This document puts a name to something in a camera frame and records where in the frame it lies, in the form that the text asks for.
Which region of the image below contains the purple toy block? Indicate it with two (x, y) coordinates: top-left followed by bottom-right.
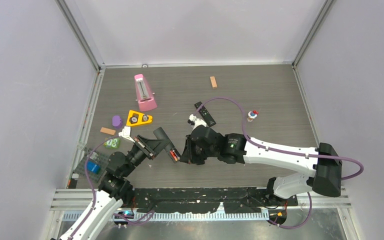
(111, 115), (124, 129)

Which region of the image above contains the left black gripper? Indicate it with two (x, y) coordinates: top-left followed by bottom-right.
(122, 134), (170, 177)

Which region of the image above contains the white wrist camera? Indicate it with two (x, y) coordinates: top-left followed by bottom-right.
(118, 126), (134, 143)
(187, 114), (208, 130)

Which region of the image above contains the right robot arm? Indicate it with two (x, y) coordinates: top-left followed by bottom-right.
(179, 125), (342, 205)

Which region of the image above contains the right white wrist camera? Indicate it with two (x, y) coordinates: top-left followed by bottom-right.
(187, 114), (208, 130)

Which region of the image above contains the green toy block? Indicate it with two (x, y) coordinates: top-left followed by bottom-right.
(103, 138), (121, 149)

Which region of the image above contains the orange battery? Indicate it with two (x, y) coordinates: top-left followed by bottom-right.
(170, 150), (179, 162)

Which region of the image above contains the small red white blue toy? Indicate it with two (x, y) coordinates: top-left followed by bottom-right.
(247, 110), (259, 122)

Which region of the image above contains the yellow triangular holder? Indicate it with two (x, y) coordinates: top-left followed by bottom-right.
(125, 110), (153, 127)

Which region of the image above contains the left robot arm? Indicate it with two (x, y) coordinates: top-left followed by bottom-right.
(59, 127), (175, 240)

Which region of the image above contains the blue lego brick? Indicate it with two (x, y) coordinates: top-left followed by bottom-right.
(86, 161), (101, 175)

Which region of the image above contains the pink metronome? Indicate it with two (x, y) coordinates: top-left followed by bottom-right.
(134, 74), (158, 112)

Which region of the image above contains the black remote control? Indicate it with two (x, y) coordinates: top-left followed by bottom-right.
(153, 127), (180, 163)

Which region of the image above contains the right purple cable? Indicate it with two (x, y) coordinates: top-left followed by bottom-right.
(195, 96), (365, 181)

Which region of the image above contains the orange wooden block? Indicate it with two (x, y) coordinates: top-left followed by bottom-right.
(100, 127), (117, 136)

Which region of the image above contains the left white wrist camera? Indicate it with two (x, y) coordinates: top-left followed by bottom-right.
(118, 126), (134, 143)

